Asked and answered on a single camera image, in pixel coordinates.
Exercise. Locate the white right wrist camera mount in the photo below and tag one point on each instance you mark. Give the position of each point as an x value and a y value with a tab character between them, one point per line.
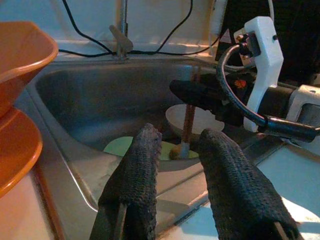
265	50

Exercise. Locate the taped wooden chopstick pair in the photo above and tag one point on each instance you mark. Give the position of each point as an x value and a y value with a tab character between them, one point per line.
188	125

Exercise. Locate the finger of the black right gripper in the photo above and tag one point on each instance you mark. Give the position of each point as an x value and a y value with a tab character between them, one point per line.
195	93

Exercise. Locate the stainless steel sink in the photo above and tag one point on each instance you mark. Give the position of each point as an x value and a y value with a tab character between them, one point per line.
87	100

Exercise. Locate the orange plastic bowl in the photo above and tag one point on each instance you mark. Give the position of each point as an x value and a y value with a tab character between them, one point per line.
22	62

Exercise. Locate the grey ceramic bowl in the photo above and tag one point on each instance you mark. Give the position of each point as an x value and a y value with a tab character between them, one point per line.
175	117

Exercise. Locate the green plate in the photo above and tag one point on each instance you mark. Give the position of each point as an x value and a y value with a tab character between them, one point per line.
117	147

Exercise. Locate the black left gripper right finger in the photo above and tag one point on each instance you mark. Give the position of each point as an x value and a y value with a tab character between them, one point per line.
237	195

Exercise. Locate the orange plastic plate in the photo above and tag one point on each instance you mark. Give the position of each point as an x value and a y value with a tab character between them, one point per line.
17	155

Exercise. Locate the chrome kitchen faucet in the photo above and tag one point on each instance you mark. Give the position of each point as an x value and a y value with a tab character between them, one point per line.
122	42

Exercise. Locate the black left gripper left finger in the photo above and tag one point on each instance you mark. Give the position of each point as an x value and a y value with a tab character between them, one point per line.
135	187

